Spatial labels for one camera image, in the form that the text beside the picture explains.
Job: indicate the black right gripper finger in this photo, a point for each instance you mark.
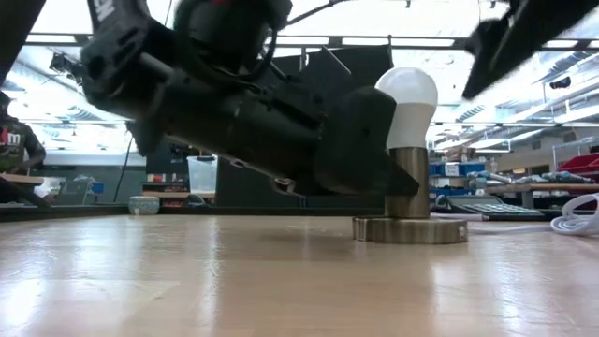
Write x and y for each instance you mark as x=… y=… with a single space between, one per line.
x=486 y=61

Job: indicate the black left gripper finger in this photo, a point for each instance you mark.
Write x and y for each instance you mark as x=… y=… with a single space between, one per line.
x=398 y=187

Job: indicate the brass lamp base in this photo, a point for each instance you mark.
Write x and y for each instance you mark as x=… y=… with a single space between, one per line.
x=412 y=231

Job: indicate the white light bulb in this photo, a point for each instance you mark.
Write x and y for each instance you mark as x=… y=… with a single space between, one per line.
x=412 y=93

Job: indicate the blue storage bins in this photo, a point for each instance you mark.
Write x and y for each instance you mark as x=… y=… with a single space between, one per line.
x=463 y=168

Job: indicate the black ceiling fixture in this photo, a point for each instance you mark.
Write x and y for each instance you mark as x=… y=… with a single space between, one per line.
x=560 y=83

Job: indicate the black partition panel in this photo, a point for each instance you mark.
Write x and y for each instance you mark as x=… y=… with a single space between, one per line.
x=252 y=192

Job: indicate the lilac pen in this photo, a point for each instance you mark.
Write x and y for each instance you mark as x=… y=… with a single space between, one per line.
x=468 y=217

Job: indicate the clear plastic container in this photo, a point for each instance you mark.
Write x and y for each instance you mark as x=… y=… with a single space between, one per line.
x=202 y=175

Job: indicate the black desk calculator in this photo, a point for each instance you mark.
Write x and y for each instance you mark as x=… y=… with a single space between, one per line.
x=505 y=209

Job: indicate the red storage bin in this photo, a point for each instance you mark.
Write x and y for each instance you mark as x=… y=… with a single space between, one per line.
x=582 y=165

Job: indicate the wooden workbench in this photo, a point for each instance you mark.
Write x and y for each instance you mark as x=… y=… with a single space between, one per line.
x=561 y=187

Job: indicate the small grey round bowl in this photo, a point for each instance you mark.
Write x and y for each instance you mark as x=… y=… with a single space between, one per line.
x=144 y=206

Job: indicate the person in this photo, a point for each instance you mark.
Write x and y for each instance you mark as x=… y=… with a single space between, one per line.
x=18 y=140

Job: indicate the wooden table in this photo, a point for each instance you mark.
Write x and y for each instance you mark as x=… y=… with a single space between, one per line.
x=18 y=179

